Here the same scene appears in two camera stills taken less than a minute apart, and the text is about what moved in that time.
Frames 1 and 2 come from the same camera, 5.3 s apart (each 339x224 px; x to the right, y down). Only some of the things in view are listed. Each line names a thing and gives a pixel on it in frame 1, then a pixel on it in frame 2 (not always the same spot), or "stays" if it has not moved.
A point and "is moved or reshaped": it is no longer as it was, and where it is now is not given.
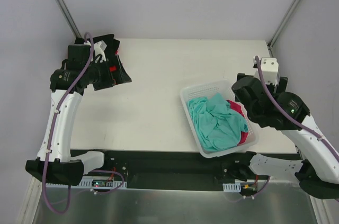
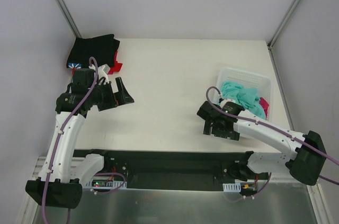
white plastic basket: [206, 90] is moved or reshaped
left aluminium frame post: [60, 2] stays
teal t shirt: [217, 128] is moved or reshaped
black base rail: [157, 169] stays
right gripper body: [255, 113] to [221, 132]
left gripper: [114, 69] to [114, 96]
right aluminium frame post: [291, 9] stays
